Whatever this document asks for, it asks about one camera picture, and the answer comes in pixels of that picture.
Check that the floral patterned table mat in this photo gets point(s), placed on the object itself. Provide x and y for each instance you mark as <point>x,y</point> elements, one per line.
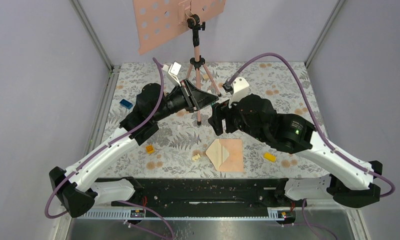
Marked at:
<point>179,137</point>

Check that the small blue toy brick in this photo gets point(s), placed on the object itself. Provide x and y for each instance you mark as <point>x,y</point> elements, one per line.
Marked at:
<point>126,104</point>

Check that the yellow toy brick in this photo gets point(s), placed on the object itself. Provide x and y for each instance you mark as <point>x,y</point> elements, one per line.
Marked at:
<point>270,157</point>

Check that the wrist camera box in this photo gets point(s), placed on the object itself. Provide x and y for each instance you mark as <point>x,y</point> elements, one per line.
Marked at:
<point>238,89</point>
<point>172,71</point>

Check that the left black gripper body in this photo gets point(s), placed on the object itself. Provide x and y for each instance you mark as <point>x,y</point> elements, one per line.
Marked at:
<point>178,101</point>

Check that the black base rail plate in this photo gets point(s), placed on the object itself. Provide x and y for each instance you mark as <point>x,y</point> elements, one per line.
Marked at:
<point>213,197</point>

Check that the orange square toy brick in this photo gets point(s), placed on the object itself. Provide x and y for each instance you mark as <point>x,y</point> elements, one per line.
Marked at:
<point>149,149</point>

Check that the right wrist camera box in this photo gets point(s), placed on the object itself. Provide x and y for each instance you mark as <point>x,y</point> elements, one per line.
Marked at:
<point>238,89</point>

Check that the cream chess knight piece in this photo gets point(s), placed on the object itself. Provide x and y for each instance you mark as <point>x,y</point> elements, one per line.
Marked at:
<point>196,157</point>

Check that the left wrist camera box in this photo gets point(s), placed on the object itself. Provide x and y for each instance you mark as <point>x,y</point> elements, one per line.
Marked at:
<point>172,71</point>

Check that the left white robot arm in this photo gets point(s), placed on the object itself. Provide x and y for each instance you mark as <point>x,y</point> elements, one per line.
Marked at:
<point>77,187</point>

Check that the tan paper envelope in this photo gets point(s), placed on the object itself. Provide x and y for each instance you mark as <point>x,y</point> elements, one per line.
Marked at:
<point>226,155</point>

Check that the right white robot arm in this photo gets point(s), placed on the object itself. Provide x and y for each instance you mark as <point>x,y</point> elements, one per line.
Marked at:
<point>293,134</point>

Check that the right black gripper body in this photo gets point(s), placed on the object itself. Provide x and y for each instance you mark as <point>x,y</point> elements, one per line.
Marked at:
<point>234,120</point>

